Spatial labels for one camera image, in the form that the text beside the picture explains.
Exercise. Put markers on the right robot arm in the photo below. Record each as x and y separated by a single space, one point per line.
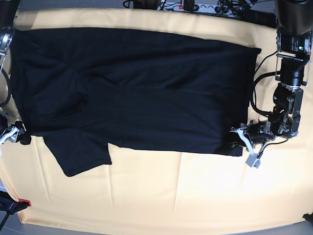
8 13

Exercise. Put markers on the red black table clamp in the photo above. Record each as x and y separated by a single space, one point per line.
10 206

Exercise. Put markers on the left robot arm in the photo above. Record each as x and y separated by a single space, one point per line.
294 47

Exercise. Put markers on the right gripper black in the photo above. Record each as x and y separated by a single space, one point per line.
16 133

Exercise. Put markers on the white power strip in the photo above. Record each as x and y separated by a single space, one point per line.
192 6

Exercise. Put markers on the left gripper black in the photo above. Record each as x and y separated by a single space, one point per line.
252 134

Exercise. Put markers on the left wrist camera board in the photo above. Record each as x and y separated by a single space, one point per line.
253 161

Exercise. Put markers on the black corner clamp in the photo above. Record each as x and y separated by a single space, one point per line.
308 218

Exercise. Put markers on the cream yellow table cloth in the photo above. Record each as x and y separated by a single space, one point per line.
164 193

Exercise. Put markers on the dark navy T-shirt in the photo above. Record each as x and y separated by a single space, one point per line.
81 89

